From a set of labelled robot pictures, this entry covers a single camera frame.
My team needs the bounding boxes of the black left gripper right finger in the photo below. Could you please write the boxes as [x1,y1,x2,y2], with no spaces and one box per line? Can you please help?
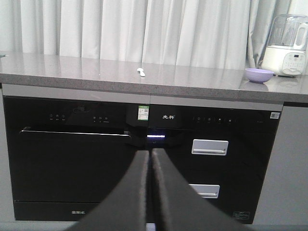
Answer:
[151,148,249,231]

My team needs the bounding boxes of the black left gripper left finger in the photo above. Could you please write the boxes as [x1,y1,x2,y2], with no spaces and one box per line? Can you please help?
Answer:
[66,151,149,231]

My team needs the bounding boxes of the white plastic spoon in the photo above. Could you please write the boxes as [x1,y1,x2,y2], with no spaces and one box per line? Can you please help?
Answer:
[137,68,146,77]

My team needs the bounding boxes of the purple plastic bowl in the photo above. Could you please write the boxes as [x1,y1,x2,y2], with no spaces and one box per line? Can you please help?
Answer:
[244,68,274,83]

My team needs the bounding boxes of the black disinfection cabinet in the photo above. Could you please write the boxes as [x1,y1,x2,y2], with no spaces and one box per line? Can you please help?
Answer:
[147,104,280,224]

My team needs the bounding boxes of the black built-in dishwasher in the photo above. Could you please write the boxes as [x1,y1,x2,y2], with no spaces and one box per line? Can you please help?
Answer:
[4,96,148,221]

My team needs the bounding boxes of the grey cabinet door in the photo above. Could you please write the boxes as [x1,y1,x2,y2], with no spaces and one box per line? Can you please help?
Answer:
[253,103,308,226]

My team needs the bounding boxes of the white pleated curtain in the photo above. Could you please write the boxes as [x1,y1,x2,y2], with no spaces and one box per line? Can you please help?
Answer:
[0,0,292,69]

